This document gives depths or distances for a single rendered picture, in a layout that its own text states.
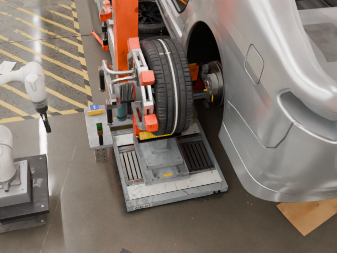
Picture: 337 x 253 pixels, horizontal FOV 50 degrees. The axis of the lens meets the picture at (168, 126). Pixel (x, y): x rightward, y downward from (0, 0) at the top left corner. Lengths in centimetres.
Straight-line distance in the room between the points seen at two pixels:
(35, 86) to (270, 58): 127
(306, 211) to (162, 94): 160
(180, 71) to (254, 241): 141
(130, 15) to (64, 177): 141
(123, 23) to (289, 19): 129
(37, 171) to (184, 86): 127
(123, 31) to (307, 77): 151
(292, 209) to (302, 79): 174
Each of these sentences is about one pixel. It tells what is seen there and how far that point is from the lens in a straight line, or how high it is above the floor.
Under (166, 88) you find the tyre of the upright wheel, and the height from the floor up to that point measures 107.
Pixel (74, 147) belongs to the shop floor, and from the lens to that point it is 333.
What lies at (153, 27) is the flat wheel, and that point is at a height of 50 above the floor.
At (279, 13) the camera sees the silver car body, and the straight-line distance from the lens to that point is 179.
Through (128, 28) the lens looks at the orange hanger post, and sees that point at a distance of 270.
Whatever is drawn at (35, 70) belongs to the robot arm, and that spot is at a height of 114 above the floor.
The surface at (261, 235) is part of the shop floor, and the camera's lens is 296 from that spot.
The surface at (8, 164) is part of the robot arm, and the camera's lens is 257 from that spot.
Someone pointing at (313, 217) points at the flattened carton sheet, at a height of 1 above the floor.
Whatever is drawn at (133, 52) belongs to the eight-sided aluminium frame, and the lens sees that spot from 242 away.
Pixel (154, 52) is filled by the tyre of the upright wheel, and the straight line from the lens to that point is 232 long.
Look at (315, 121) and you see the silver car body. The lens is 173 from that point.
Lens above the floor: 253
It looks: 47 degrees down
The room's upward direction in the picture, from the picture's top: 5 degrees clockwise
